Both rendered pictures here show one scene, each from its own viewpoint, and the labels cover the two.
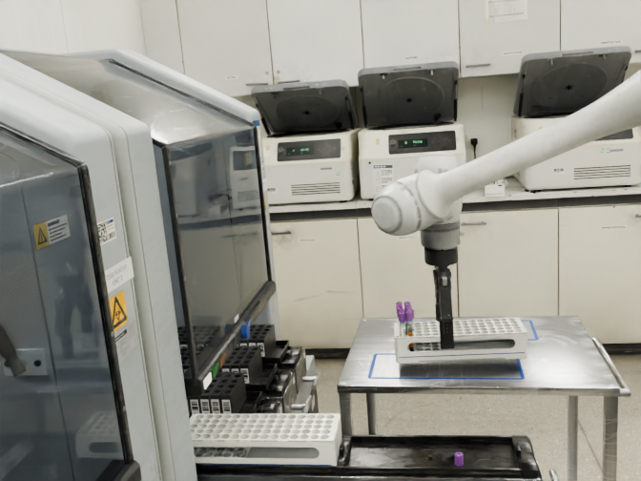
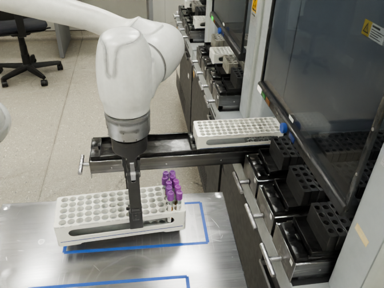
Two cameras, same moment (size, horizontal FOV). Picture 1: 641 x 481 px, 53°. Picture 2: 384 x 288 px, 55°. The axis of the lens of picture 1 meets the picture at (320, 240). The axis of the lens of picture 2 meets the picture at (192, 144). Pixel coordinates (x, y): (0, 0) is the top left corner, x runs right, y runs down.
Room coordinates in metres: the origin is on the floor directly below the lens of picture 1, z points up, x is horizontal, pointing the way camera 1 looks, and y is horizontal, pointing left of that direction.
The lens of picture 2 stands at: (2.07, -0.36, 1.53)
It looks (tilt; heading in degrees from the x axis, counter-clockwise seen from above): 35 degrees down; 161
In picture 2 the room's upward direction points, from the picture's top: 2 degrees clockwise
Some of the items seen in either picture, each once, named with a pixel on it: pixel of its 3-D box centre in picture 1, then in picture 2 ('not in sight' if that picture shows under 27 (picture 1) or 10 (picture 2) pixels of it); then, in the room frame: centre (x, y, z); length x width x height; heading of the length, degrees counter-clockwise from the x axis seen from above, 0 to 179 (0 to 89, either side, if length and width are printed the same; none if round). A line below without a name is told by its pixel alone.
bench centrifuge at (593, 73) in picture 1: (570, 117); not in sight; (3.49, -1.39, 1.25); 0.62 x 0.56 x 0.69; 170
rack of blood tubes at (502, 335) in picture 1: (458, 340); (122, 213); (1.42, -0.30, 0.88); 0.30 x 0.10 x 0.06; 84
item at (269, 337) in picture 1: (266, 343); (321, 227); (1.58, 0.16, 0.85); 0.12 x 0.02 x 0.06; 169
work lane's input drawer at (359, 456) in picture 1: (357, 468); (186, 150); (1.08, -0.03, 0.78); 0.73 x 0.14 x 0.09; 81
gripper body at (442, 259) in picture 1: (442, 265); (130, 151); (1.43, -0.27, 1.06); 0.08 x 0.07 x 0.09; 174
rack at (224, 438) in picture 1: (260, 441); (237, 134); (1.11, 0.14, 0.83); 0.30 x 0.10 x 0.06; 81
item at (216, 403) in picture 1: (223, 396); (286, 154); (1.28, 0.23, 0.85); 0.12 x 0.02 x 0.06; 170
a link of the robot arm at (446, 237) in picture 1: (440, 234); (128, 121); (1.43, -0.27, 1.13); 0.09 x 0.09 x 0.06
